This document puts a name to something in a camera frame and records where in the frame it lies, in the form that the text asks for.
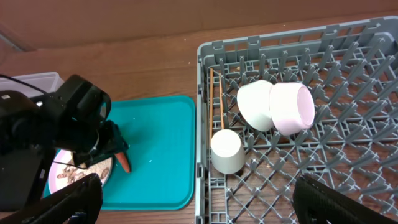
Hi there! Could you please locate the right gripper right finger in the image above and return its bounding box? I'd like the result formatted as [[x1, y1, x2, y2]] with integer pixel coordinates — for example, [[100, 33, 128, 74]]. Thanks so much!
[[292, 174, 397, 224]]

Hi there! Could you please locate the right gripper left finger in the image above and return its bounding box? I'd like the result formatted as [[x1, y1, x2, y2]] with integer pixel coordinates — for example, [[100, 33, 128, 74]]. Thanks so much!
[[1, 173, 103, 224]]

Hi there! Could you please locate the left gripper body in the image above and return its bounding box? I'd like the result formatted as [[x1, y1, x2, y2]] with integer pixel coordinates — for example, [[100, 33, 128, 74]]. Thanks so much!
[[72, 120, 129, 168]]

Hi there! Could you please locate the orange carrot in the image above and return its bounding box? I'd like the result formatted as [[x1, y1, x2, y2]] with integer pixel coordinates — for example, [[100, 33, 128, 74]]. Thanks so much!
[[115, 152, 131, 174]]

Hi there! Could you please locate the white plate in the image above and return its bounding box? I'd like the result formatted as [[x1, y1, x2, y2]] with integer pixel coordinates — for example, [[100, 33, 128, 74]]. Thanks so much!
[[48, 150, 113, 194]]

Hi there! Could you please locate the white cup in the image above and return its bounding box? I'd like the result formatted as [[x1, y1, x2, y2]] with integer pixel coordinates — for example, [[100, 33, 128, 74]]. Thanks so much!
[[210, 129, 246, 174]]

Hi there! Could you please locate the pink-rimmed white bowl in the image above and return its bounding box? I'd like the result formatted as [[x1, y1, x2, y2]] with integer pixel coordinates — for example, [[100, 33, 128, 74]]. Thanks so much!
[[269, 83, 315, 136]]

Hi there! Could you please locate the wooden chopstick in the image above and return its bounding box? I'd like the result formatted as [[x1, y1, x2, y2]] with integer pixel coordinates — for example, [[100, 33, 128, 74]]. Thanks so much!
[[219, 74, 225, 129]]

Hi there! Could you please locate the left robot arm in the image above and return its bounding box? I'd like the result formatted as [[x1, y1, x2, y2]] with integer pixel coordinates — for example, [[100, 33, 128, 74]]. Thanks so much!
[[1, 75, 129, 212]]

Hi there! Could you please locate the teal plastic tray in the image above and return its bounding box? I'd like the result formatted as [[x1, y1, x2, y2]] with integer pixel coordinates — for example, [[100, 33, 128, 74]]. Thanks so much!
[[43, 95, 197, 212]]

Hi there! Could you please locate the clear plastic bin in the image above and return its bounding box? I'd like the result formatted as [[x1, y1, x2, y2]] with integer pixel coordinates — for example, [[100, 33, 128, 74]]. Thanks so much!
[[0, 72, 64, 98]]

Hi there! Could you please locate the grey plastic dish rack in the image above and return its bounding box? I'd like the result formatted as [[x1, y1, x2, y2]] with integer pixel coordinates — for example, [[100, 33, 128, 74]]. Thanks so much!
[[195, 16, 397, 223]]

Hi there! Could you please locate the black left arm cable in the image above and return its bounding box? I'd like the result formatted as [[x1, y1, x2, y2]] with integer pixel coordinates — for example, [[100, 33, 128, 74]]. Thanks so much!
[[0, 73, 47, 96]]

